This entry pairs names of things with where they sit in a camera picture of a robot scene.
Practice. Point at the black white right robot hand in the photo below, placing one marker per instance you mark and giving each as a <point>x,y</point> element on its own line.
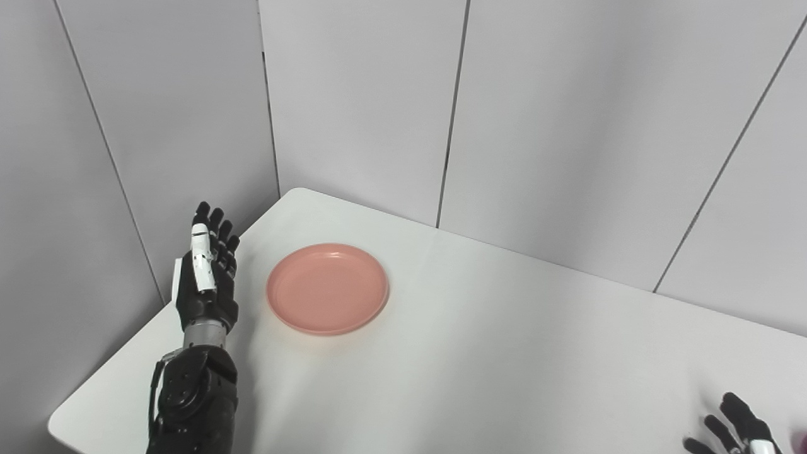
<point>747,429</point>

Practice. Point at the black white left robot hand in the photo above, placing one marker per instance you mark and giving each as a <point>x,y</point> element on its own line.
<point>205,306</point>

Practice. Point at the purple red onion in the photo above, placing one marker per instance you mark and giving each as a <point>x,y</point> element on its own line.
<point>801,441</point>

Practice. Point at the pink round plate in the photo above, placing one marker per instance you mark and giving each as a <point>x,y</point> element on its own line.
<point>327,289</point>

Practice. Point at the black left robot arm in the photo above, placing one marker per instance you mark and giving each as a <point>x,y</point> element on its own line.
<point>195,397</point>

